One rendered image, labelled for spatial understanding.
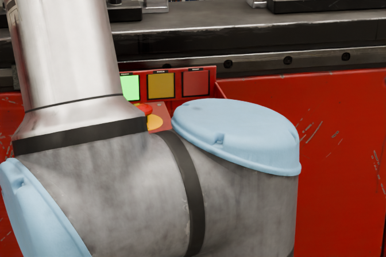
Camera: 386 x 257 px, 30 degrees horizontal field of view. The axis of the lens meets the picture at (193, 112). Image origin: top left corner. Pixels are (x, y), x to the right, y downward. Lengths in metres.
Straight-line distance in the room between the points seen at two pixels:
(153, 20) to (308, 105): 0.36
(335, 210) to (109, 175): 1.09
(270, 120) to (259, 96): 0.80
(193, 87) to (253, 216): 0.66
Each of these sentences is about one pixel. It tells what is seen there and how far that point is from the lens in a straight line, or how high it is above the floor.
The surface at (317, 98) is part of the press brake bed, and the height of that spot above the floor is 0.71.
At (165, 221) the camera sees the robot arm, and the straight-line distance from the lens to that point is 0.59.
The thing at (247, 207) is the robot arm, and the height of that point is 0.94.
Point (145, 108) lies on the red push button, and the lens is 1.17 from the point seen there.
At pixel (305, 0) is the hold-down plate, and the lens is 1.48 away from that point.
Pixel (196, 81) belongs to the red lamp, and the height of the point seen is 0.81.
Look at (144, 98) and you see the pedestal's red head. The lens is 1.27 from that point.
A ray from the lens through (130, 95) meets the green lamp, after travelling 1.26.
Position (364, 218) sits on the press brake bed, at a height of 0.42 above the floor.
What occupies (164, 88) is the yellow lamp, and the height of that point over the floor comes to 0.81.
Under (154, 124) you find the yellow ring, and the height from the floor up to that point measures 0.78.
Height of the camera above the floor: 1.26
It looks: 23 degrees down
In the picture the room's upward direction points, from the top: straight up
